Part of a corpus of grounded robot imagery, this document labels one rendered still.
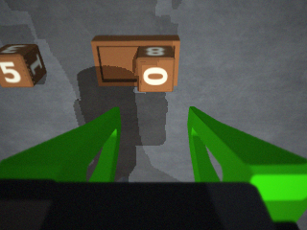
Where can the orange rectangular tray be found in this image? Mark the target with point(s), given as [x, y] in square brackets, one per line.
[115, 56]

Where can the brown number cube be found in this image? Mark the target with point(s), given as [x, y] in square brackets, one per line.
[155, 68]
[21, 65]

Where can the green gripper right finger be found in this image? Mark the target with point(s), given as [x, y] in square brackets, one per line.
[279, 175]

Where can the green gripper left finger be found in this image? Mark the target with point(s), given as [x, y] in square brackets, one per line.
[65, 158]

